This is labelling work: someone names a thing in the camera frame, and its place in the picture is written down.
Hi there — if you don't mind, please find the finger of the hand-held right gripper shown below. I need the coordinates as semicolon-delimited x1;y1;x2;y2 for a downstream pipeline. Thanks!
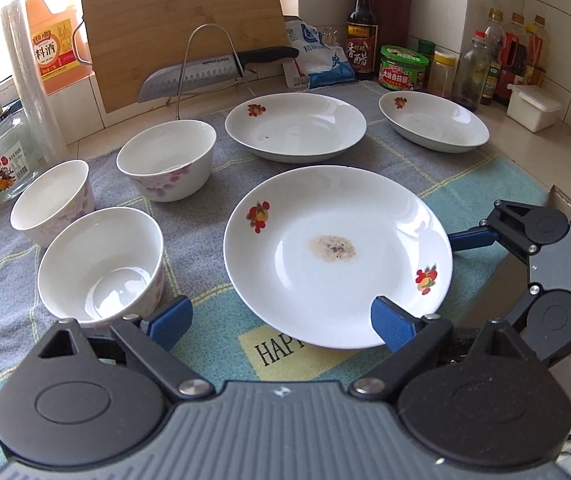
448;200;541;266
503;284;546;365

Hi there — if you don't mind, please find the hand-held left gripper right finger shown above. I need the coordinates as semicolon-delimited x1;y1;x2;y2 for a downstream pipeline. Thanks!
348;295;535;403

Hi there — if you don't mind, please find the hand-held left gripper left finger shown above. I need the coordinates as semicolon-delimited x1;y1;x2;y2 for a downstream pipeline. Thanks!
38;295;216;403

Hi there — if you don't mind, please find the white bowl with purple flowers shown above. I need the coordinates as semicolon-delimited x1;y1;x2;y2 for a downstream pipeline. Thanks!
10;160;96;248
116;120;217;203
38;207;166;324

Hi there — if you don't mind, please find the white plate with fruit print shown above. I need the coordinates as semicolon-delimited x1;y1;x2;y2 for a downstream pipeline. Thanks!
223;165;453;351
224;92;367;163
378;91;489;153

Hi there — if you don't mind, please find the brown cardboard piece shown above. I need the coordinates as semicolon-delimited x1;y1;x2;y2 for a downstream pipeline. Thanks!
545;185;571;221

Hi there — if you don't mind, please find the grey teal checked towel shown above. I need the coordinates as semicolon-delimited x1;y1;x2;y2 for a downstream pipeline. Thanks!
0;80;551;463

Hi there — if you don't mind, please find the white plastic box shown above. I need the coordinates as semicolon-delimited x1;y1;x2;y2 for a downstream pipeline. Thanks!
507;84;563;133

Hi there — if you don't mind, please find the small green label bottle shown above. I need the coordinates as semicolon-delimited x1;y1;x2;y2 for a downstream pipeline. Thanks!
481;62;501;107

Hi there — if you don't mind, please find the yellow lid spice jar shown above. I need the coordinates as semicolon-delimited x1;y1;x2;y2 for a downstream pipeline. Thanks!
430;51;457;99

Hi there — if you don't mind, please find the red cap glass bottle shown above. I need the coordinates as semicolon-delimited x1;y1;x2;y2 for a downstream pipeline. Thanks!
453;30;491;112

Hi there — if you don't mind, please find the dark red sauce bottle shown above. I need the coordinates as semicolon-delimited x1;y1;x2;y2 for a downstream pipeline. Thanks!
498;12;529;106

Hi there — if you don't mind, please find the green lid sauce jar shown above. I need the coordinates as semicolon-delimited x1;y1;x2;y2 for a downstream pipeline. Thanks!
379;45;427;92

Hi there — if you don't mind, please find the yellow cap oil bottle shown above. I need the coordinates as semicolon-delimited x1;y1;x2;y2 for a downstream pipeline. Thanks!
524;16;549;88

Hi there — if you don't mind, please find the tall clear plastic bottle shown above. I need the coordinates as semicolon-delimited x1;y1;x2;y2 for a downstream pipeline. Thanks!
483;8;509;68

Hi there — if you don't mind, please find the glass jar with green lid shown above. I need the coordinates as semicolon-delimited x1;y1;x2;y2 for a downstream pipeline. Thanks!
0;102;42;204

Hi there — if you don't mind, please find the dark vinegar bottle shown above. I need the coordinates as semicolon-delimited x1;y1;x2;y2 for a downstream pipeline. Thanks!
346;0;380;81

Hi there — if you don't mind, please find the white and blue salt bag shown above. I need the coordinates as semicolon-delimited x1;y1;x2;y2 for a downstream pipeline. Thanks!
284;17;357;90

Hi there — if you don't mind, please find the dark red knife block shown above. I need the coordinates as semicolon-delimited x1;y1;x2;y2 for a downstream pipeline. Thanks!
369;0;419;51

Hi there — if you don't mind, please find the clear plastic wrap roll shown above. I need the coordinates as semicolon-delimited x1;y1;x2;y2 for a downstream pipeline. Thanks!
0;0;68;161

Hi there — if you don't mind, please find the bamboo cutting board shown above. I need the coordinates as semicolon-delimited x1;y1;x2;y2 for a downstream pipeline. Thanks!
78;0;293;114

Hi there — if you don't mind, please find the orange cooking wine jug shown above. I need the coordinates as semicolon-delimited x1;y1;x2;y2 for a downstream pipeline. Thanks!
24;0;92;95

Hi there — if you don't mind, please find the metal wire rack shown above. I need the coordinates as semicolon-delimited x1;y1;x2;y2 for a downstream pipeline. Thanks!
165;25;258;121

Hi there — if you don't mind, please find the kitchen knife with black handle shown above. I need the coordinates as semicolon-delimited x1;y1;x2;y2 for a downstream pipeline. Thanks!
138;46;299;104

